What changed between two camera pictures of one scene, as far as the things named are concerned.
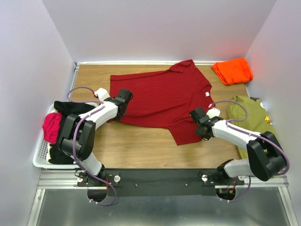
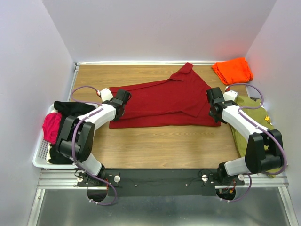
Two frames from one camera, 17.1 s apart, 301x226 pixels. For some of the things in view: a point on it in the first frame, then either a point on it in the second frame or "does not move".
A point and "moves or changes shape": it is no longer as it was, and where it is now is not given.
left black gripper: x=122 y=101 does not move
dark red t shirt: x=165 y=99 moves or changes shape
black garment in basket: x=57 y=156 does not move
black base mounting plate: x=158 y=182 does not move
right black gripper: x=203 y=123 -> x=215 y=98
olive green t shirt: x=258 y=120 does not move
